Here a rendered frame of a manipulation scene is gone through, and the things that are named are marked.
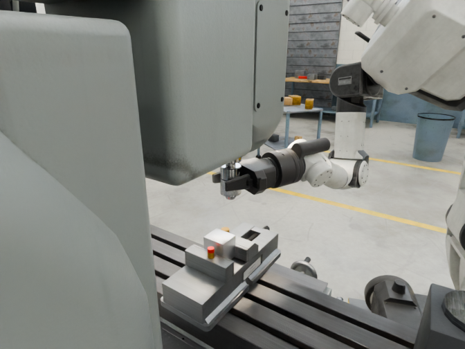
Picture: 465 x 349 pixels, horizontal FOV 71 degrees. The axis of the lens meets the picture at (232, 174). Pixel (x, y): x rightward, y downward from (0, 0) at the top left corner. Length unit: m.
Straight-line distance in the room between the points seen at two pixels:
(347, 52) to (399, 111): 1.76
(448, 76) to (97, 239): 0.87
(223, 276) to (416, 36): 0.71
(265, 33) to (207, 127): 0.22
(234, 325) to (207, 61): 0.57
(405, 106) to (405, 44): 7.25
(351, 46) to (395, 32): 7.42
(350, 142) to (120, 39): 0.88
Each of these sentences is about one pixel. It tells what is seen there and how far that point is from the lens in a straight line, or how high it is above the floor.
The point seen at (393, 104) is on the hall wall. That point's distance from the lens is 8.20.
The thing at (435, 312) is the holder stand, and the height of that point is 1.13.
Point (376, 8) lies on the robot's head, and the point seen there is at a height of 1.60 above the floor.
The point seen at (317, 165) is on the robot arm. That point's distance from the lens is 0.81.
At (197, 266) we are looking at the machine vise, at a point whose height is 1.02.
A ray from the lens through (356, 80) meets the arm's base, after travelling 1.05.
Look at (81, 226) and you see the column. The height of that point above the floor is 1.39.
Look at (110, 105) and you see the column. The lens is 0.26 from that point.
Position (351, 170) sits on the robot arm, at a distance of 1.05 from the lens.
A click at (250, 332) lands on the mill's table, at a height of 0.94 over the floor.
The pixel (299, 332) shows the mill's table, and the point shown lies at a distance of 0.79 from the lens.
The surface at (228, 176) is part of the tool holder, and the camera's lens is 0.70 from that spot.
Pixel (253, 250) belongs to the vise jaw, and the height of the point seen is 1.03.
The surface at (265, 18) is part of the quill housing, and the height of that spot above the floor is 1.55.
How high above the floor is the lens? 1.50
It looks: 21 degrees down
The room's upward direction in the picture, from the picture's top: straight up
